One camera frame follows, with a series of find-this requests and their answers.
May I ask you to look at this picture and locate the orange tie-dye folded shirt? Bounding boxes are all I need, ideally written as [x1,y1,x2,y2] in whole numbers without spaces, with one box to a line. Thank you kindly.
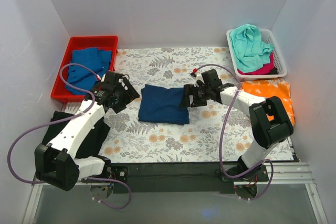
[242,78,295,126]

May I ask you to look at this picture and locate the red plastic bin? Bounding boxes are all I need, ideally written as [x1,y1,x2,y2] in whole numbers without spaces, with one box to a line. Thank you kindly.
[50,36,118,103]

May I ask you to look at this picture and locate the magenta shirt in basket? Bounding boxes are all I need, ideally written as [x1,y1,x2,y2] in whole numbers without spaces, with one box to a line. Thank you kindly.
[245,53,275,75]

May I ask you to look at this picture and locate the blue shirt in red bin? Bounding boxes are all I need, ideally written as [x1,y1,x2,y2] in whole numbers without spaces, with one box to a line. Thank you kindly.
[67,47,112,90]

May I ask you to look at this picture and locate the teal t shirt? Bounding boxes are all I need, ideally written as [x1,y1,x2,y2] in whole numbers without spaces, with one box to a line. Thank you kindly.
[229,24,274,73]

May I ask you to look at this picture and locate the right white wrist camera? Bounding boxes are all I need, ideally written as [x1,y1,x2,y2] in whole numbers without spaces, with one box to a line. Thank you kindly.
[191,68,204,87]

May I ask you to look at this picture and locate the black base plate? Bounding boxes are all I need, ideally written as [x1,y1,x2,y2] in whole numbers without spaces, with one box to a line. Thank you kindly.
[81,161,270,195]

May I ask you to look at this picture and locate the aluminium mounting rail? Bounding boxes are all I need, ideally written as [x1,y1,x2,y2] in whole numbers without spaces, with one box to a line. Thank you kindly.
[24,162,327,223]

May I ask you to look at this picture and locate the white plastic basket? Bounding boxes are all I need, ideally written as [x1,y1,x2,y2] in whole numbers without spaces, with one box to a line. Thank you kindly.
[226,28,287,81]

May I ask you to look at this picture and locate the black folded shirt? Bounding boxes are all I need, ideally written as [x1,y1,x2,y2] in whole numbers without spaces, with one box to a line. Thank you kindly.
[41,118,110,159]

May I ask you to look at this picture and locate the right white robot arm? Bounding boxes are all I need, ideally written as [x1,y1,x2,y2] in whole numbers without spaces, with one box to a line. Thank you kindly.
[180,69,293,181]

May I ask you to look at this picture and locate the dark blue t shirt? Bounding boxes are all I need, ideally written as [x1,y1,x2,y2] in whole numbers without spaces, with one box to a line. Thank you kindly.
[138,84,190,125]

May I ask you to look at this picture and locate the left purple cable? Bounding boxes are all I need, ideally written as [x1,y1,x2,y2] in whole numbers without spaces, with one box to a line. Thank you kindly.
[7,63,132,210]

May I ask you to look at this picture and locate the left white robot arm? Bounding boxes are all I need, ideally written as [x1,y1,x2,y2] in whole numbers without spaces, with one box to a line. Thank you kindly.
[34,71,140,191]

